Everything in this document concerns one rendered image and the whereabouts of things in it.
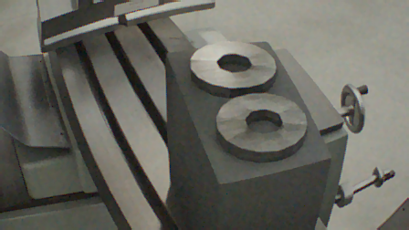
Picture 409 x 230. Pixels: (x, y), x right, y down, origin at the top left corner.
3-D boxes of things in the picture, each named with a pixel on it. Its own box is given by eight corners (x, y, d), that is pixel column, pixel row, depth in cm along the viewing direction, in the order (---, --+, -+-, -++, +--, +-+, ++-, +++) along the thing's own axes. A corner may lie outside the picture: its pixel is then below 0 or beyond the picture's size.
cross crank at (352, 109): (352, 110, 169) (355, 70, 162) (372, 138, 161) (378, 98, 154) (302, 128, 164) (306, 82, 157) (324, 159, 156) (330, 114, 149)
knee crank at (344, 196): (388, 170, 164) (393, 152, 161) (396, 182, 160) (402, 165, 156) (327, 201, 158) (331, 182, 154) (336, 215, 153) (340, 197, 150)
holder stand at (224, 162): (263, 164, 100) (268, 30, 88) (305, 264, 83) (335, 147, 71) (169, 180, 98) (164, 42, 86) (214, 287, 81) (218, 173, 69)
